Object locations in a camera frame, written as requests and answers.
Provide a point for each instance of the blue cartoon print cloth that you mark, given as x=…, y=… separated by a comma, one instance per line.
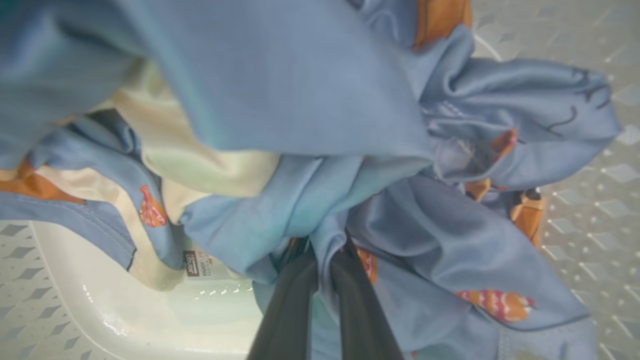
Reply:
x=310, y=90

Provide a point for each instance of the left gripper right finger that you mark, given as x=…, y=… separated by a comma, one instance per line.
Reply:
x=360, y=320

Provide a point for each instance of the paper label in basket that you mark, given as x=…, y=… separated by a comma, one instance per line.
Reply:
x=200, y=264

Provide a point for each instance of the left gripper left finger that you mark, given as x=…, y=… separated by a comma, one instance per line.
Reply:
x=285, y=320

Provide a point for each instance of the cream perforated laundry basket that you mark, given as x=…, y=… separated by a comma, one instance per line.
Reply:
x=100, y=310

